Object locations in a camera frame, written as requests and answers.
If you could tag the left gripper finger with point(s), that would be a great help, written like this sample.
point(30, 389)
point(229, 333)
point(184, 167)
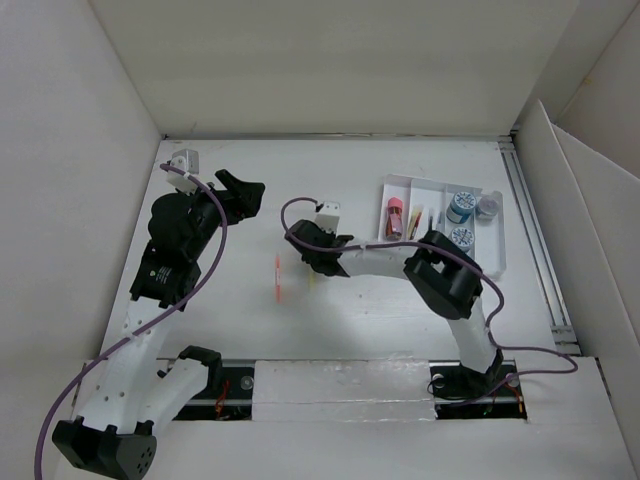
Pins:
point(247, 198)
point(228, 180)

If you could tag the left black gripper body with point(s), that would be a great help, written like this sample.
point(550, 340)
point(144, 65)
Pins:
point(209, 220)

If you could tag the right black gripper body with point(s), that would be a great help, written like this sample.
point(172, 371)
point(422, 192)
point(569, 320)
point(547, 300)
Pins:
point(313, 260)

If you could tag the orange highlighter pen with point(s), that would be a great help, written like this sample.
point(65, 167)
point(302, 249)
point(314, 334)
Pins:
point(277, 279)

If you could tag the pink capped marker case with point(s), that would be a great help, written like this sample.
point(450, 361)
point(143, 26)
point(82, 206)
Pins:
point(394, 227)

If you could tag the short yellow highlighter pen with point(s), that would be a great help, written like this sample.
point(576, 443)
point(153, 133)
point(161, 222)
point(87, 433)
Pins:
point(415, 209)

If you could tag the red gel pen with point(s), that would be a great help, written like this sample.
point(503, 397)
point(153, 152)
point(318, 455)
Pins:
point(416, 224)

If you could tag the blue labelled round jar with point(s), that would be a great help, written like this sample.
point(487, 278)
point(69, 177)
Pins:
point(463, 238)

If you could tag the blue patterned round tin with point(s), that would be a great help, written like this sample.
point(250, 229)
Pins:
point(461, 207)

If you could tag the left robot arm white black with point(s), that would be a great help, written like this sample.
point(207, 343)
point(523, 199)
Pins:
point(115, 433)

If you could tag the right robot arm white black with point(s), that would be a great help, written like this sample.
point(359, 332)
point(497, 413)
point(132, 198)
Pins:
point(445, 278)

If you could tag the white divided organizer tray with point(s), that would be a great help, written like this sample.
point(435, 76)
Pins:
point(425, 205)

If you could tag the small clear glitter jar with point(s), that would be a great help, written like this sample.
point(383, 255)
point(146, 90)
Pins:
point(487, 207)

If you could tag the white folded cardboard panel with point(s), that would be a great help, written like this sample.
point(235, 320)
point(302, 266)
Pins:
point(588, 210)

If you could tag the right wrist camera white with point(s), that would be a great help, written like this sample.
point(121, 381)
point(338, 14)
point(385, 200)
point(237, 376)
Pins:
point(328, 216)

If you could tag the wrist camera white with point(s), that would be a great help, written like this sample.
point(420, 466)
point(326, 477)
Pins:
point(328, 216)
point(183, 163)

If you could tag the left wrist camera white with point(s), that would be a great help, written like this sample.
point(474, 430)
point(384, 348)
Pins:
point(183, 163)

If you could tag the black mounting rail base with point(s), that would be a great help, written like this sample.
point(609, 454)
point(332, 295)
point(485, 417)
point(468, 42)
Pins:
point(232, 399)

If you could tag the aluminium side rail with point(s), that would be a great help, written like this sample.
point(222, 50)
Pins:
point(560, 324)

